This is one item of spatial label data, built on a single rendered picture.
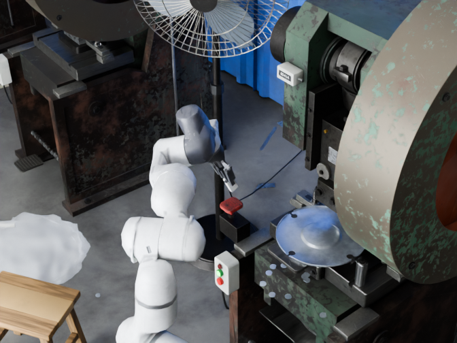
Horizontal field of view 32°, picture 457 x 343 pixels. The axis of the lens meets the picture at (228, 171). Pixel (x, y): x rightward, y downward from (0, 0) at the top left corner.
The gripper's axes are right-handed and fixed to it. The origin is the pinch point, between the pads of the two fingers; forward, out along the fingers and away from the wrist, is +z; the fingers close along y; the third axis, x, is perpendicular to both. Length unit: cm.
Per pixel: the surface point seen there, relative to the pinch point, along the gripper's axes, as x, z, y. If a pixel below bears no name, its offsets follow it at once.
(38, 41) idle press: 5, 19, -162
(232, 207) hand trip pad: -4.7, 7.7, 1.9
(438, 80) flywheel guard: 26, -72, 79
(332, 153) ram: 22.5, -14.1, 31.2
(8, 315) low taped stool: -85, 18, -44
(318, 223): 9.4, 11.4, 28.6
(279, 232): -1.9, 6.8, 23.2
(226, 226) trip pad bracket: -9.7, 14.7, 0.4
